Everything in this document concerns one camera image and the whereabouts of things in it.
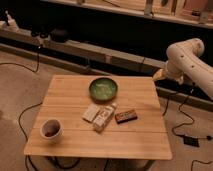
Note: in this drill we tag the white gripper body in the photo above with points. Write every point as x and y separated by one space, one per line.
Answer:
173 74

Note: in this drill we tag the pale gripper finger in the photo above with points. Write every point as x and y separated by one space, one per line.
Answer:
158 75
188 81

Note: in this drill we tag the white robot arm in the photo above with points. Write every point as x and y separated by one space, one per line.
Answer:
184 59

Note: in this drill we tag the brown chocolate bar box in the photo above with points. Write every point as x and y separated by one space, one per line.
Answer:
125 116

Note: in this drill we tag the green ceramic bowl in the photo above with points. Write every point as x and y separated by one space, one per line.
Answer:
103 89

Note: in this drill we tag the black power adapter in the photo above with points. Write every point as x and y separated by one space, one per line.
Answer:
191 141

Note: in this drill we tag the small white box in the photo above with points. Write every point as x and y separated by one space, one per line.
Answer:
91 112

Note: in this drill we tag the wooden table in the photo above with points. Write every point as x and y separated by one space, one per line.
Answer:
68 97

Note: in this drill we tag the dark object on ledge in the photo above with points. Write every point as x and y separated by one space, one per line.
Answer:
59 35

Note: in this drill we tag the white cup with brown inside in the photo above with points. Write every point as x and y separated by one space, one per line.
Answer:
51 130

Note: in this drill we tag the white spray bottle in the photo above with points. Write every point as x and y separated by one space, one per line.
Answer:
12 23

